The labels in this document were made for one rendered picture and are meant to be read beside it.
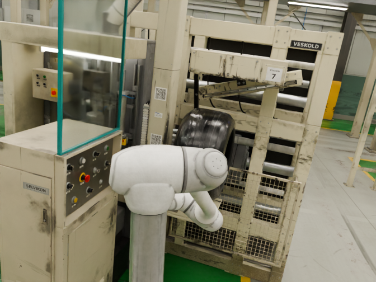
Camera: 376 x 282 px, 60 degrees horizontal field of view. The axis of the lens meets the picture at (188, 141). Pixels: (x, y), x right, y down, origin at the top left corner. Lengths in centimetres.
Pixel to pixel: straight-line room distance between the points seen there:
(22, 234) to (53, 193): 33
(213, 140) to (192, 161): 93
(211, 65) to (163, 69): 34
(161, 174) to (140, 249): 23
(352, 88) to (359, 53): 106
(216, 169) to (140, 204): 22
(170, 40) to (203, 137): 58
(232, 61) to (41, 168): 125
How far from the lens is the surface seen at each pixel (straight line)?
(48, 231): 180
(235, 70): 211
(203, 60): 215
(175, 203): 139
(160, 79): 196
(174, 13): 194
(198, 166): 84
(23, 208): 184
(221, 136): 181
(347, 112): 1173
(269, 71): 208
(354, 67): 1165
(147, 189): 85
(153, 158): 85
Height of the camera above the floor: 184
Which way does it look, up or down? 17 degrees down
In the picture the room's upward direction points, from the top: 7 degrees clockwise
